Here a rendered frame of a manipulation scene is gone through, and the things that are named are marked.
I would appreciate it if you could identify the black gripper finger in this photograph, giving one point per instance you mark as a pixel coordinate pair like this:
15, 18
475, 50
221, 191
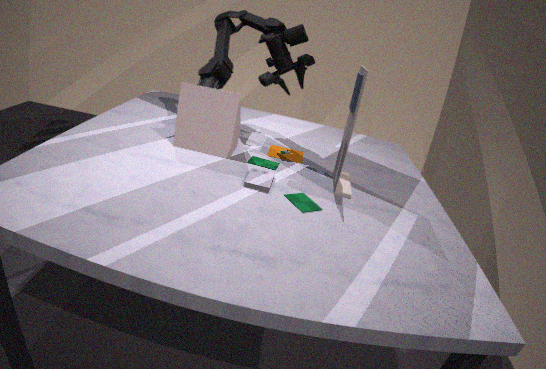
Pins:
283, 85
300, 75

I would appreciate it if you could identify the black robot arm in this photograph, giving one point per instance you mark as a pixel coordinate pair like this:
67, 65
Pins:
219, 68

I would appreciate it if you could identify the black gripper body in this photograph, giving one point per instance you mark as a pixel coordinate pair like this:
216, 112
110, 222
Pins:
284, 64

